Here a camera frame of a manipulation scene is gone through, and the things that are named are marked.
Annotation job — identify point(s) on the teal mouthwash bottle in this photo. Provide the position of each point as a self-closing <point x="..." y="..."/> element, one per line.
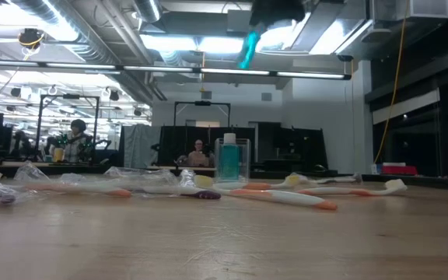
<point x="229" y="161"/>

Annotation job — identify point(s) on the orange white toothbrush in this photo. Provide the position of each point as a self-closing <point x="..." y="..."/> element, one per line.
<point x="337" y="191"/>
<point x="286" y="197"/>

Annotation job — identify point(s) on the long ceiling light bar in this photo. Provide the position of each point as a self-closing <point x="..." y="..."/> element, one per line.
<point x="239" y="72"/>

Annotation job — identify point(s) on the black curtain panel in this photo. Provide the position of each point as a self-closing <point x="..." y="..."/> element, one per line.
<point x="177" y="145"/>
<point x="298" y="148"/>

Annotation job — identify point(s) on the white ceiling unit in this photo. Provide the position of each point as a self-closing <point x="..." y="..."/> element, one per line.
<point x="422" y="8"/>

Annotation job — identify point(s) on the person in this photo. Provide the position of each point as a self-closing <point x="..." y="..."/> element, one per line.
<point x="199" y="157"/>
<point x="78" y="145"/>

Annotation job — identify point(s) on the clear acrylic holder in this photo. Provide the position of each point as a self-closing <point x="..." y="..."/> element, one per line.
<point x="243" y="171"/>

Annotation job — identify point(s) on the grey cloth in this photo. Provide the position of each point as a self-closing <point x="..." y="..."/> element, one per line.
<point x="140" y="145"/>

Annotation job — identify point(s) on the flat white box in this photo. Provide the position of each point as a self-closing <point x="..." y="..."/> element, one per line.
<point x="394" y="164"/>

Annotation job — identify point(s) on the red box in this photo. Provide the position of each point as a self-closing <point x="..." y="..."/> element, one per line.
<point x="399" y="170"/>

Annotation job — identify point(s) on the small yellow bottle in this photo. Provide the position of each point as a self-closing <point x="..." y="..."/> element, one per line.
<point x="58" y="155"/>

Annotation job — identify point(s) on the black gantry frame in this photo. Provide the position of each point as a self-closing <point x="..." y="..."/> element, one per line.
<point x="70" y="96"/>
<point x="202" y="103"/>

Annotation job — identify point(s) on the black ceiling camera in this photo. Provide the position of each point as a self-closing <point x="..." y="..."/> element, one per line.
<point x="31" y="37"/>

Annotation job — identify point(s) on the black metal table frame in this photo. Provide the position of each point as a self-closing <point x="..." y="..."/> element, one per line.
<point x="422" y="183"/>

